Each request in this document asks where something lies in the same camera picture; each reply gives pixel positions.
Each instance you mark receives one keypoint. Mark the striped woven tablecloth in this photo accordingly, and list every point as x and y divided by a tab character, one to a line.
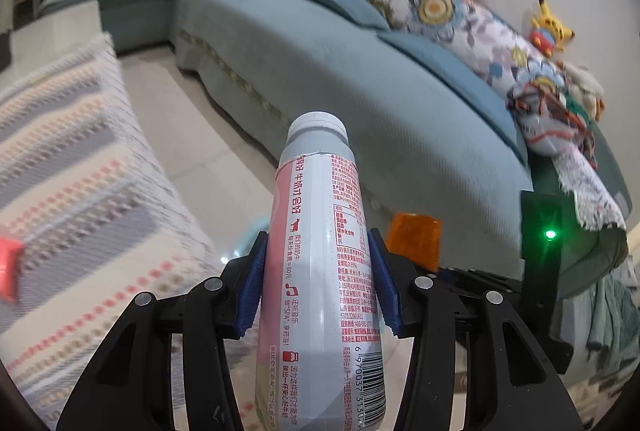
75	161

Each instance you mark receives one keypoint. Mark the beige plush toy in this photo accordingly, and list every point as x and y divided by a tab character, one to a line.
585	86

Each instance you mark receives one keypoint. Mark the orange plastic wrapper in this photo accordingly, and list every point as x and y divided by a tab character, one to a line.
415	241

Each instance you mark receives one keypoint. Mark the blue fabric sofa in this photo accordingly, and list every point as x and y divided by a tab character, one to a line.
375	111

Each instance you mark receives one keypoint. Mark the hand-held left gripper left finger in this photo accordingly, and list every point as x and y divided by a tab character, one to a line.
250	291

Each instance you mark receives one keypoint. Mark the white coffee table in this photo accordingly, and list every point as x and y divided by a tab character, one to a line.
60	21

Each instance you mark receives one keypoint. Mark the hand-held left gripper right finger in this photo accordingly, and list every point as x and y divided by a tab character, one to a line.
387	296

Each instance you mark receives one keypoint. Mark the yellow mouse plush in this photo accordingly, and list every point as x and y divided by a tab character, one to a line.
550	28

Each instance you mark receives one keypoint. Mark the teal towel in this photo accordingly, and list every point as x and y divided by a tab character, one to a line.
612	311

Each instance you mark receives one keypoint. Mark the orange plastic bag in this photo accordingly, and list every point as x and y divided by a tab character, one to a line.
7	266

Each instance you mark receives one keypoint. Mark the white fringed cloth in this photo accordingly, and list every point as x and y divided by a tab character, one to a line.
595	196

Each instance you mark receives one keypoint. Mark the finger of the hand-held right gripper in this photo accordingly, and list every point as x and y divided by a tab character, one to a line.
470	278

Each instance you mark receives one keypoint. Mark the pink and white drink bottle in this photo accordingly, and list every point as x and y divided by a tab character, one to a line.
320	261

